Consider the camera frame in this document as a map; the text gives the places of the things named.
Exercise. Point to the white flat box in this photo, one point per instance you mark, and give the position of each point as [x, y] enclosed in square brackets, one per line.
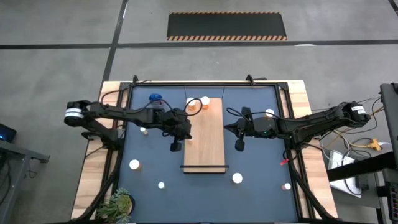
[337, 161]

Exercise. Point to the large orange pill bottle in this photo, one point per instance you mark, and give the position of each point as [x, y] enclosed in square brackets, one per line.
[134, 164]
[237, 178]

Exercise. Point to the dark equipment rack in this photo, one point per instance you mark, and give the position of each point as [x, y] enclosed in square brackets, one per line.
[390, 199]

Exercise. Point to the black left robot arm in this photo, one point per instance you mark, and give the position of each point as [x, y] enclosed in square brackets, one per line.
[124, 114]

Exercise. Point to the dark grey equipment case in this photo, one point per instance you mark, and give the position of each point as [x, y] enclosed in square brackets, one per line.
[390, 115]

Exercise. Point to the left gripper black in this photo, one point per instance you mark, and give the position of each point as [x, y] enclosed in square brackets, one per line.
[177, 126]

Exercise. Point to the small red pill bottle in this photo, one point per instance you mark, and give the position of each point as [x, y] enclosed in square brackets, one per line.
[287, 186]

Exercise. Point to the small red tag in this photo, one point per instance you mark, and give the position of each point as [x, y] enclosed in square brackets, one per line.
[283, 162]

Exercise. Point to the black hazard-striped floor mat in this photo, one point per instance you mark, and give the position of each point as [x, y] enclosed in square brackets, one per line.
[227, 26]

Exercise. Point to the small clear pill bottle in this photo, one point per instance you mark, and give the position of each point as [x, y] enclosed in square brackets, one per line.
[142, 129]
[161, 185]

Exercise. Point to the black device with blue light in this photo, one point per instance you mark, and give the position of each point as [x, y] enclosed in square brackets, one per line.
[6, 133]

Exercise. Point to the black metal rig frame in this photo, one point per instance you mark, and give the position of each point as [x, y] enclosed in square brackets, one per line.
[202, 83]

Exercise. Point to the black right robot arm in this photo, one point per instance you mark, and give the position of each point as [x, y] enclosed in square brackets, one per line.
[311, 124]

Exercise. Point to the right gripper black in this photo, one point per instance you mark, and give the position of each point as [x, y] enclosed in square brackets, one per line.
[261, 127]

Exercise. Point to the medium orange pill bottle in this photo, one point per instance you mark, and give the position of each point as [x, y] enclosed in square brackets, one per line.
[191, 102]
[270, 112]
[205, 100]

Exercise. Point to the black desk beam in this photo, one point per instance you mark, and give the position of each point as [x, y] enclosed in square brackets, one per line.
[357, 168]

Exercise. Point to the green potted succulent plant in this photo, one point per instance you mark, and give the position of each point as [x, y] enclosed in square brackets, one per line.
[118, 205]

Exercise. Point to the dark blue table mat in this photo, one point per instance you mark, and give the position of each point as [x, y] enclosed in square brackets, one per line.
[255, 199]

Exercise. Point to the wooden shelf with black frame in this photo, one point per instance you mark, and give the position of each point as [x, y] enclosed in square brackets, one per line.
[205, 140]

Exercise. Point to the grey metal desk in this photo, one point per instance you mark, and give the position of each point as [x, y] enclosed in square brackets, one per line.
[12, 174]

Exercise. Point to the blue-capped antacid bottle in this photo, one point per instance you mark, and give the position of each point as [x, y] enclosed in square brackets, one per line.
[155, 97]

